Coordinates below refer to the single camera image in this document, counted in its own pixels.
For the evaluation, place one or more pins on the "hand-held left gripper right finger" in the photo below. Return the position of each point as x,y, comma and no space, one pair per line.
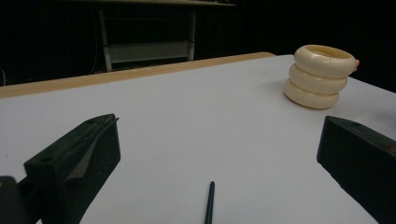
361,158

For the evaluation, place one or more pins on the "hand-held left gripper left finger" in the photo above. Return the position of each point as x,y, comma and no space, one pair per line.
77,161

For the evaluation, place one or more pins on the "white metal desk frame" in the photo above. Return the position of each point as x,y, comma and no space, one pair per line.
146,52

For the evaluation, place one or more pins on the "white table mat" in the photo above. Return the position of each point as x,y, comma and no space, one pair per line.
199,118

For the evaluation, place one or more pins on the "cream ringed brush holder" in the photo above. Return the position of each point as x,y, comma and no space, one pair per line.
314,84

